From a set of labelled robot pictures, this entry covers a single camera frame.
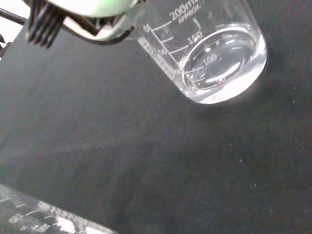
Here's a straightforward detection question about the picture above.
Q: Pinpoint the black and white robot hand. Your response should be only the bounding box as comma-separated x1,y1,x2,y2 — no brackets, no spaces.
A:
24,0,147,48

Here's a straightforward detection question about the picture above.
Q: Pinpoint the black tripod leg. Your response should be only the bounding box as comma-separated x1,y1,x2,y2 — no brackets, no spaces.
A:
0,8,26,25

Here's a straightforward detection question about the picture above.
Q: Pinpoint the black bench cloth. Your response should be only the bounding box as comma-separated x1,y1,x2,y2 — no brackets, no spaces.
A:
0,0,312,234

